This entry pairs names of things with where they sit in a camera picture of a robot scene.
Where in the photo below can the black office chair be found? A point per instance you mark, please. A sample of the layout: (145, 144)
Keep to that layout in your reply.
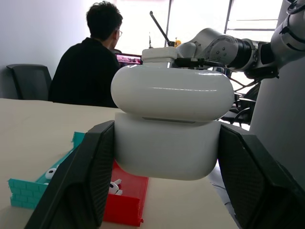
(243, 105)

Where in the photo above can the thin black rod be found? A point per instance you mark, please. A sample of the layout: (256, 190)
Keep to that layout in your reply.
(162, 28)

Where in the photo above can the dark grey office chair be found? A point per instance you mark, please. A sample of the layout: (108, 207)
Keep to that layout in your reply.
(31, 81)

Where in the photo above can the silver robot torso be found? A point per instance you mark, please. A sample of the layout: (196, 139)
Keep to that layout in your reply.
(278, 119)

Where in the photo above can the open laptop computer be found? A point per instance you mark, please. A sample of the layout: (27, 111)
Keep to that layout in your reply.
(128, 59)

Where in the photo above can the red plastic tray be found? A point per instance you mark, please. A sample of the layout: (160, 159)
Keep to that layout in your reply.
(124, 207)

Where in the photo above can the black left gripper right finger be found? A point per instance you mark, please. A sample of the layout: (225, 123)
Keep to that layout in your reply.
(255, 186)

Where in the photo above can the teal plastic tray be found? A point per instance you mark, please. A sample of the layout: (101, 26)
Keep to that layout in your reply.
(23, 193)

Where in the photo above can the white earbud charging case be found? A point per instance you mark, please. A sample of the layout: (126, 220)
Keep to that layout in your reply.
(166, 148)

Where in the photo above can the person in black sweater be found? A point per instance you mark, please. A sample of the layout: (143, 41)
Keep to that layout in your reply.
(83, 71)

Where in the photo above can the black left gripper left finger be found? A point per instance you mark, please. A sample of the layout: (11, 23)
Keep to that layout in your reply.
(78, 186)

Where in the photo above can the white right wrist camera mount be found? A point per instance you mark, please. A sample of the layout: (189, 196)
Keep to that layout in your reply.
(158, 56)

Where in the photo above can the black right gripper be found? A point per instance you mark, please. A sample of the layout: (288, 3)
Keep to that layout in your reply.
(190, 62)

